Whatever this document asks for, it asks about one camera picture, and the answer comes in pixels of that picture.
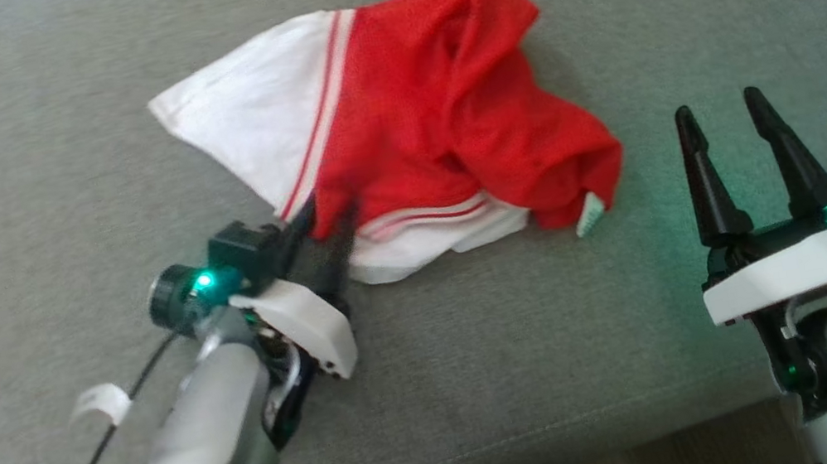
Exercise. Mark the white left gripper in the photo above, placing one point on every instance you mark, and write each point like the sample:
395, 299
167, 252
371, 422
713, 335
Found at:
312, 329

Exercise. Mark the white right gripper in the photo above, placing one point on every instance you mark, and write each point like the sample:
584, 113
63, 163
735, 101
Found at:
789, 270

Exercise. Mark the red white shorts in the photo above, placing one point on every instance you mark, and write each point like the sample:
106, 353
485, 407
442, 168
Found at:
427, 112

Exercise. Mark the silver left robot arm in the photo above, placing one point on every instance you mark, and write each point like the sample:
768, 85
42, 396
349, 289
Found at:
190, 454

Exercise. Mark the grey sofa seat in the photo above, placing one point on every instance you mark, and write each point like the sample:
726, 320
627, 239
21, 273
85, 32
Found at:
32, 161

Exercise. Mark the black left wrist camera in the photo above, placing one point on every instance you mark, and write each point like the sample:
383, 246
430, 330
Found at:
245, 252

